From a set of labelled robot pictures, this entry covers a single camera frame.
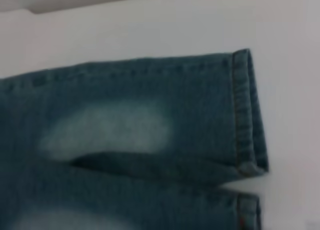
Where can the blue denim shorts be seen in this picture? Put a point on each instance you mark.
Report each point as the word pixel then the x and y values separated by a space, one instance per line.
pixel 125 115

